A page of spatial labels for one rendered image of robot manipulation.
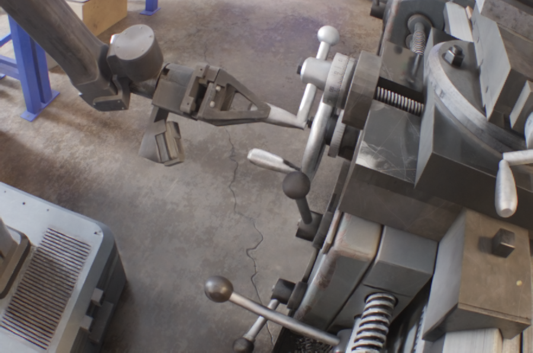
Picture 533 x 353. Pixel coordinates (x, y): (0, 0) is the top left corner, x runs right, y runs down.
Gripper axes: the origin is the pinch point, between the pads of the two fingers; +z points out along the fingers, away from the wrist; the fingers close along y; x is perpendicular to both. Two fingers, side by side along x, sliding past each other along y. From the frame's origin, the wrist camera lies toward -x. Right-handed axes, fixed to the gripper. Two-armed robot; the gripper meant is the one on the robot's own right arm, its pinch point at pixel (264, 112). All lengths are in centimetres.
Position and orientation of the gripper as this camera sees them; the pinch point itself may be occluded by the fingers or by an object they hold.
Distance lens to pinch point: 57.6
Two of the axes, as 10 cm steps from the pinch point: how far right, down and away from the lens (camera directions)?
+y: -1.4, -0.7, -9.9
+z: 9.3, 3.2, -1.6
